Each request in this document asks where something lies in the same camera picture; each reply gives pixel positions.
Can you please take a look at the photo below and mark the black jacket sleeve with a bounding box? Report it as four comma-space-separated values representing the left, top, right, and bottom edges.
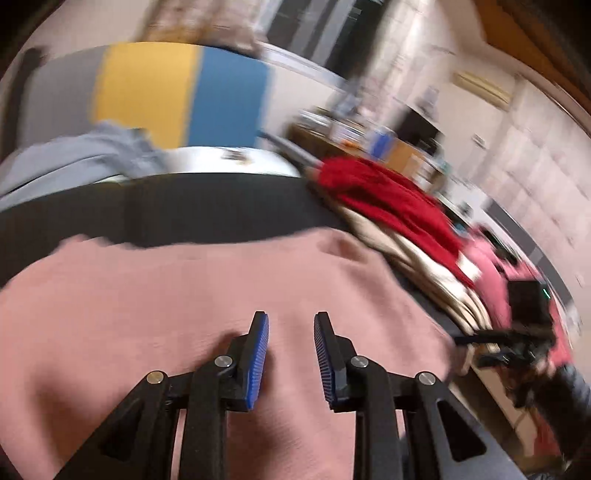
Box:
509, 363, 590, 461

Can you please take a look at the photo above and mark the red knit sweater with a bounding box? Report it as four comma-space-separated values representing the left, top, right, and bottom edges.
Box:
317, 157, 474, 288

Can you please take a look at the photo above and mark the blue folding chair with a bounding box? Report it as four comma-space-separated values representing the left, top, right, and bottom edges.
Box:
369, 128, 397, 161

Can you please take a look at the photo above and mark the left beige curtain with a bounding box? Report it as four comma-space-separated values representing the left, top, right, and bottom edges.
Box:
139, 0, 266, 58

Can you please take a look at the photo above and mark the black bed cover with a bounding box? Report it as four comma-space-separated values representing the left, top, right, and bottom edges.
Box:
1, 174, 459, 341

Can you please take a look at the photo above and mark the right wall curtain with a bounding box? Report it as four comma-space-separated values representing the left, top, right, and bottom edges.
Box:
480, 81, 590, 256

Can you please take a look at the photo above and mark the pink knit sweater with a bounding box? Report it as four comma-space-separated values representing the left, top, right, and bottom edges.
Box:
1, 229, 456, 479

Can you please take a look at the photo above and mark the black monitor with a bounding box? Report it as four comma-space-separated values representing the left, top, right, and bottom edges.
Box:
394, 108, 442, 155

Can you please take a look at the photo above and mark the window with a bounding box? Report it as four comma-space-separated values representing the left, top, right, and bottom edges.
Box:
256, 0, 400, 80

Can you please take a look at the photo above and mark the air conditioner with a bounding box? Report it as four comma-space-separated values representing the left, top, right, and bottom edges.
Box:
453, 70, 516, 111

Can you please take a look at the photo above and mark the grey yellow blue headboard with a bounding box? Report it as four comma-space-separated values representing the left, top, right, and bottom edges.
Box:
1, 42, 270, 157

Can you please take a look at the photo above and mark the wooden desk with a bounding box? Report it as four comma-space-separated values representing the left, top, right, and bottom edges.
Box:
286, 123, 448, 195

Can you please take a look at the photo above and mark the white printed pillow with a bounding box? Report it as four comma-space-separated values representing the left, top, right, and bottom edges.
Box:
96, 147, 301, 182

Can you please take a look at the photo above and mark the light blue garment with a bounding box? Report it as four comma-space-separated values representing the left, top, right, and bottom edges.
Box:
1, 122, 168, 211

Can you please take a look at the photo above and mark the cream knit garment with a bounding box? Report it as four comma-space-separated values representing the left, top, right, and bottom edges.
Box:
335, 205, 493, 334

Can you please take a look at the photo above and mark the pink quilt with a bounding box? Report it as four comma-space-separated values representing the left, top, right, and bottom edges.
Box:
462, 226, 572, 370

